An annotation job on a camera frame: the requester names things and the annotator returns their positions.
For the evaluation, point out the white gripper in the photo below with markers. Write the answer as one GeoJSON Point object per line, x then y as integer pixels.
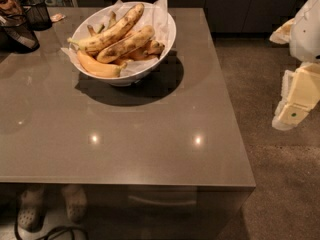
{"type": "Point", "coordinates": [307, 34]}

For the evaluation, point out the small banana at right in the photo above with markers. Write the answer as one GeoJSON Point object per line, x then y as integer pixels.
{"type": "Point", "coordinates": [152, 49]}

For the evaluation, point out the white bowl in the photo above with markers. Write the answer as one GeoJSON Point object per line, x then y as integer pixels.
{"type": "Point", "coordinates": [155, 14]}

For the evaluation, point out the long spotted top banana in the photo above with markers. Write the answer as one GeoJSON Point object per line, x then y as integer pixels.
{"type": "Point", "coordinates": [98, 42]}

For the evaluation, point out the green-stemmed back banana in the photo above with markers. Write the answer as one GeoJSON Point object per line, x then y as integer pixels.
{"type": "Point", "coordinates": [101, 27]}

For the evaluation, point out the yellow front banana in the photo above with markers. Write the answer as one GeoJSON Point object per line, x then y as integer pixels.
{"type": "Point", "coordinates": [98, 69]}

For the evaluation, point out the white paper liner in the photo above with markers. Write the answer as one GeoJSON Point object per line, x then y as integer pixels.
{"type": "Point", "coordinates": [123, 43]}

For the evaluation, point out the small wrapper on table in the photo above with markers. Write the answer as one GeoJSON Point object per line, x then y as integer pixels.
{"type": "Point", "coordinates": [57, 17]}

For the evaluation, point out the right perforated clog shoe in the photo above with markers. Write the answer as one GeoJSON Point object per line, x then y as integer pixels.
{"type": "Point", "coordinates": [75, 202]}

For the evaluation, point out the perforated clog shoe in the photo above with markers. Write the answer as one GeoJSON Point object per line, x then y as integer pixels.
{"type": "Point", "coordinates": [75, 202]}
{"type": "Point", "coordinates": [31, 208]}

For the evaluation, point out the black mesh pen cup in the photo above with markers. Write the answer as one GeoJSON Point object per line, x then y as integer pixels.
{"type": "Point", "coordinates": [37, 14]}

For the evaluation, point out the dark mesh tray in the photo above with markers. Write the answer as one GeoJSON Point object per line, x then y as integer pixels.
{"type": "Point", "coordinates": [21, 37]}

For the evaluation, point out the left perforated clog shoe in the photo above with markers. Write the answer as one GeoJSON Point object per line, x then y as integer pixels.
{"type": "Point", "coordinates": [31, 208]}

